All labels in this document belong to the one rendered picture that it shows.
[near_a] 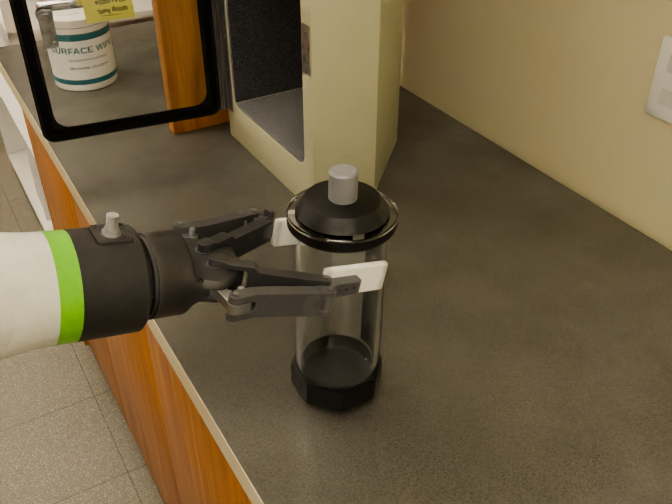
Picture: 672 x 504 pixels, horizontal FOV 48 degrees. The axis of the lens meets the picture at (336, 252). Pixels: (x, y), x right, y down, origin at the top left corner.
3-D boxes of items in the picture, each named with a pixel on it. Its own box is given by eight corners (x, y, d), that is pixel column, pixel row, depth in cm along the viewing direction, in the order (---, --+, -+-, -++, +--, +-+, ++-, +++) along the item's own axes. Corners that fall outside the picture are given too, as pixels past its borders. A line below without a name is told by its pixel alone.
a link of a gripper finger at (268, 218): (202, 285, 68) (189, 278, 69) (271, 245, 77) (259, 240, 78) (207, 248, 66) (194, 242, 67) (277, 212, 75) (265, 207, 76)
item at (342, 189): (357, 196, 79) (360, 140, 75) (406, 240, 72) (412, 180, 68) (278, 218, 75) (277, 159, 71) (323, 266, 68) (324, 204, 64)
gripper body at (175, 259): (159, 265, 59) (263, 252, 64) (124, 215, 65) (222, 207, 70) (151, 341, 62) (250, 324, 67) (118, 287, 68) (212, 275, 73)
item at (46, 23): (59, 48, 115) (51, 11, 112) (44, 50, 115) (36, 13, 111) (58, 44, 117) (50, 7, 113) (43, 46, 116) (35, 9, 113)
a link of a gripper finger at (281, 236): (273, 247, 76) (269, 243, 76) (330, 240, 80) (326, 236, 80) (278, 221, 75) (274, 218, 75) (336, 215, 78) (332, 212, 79)
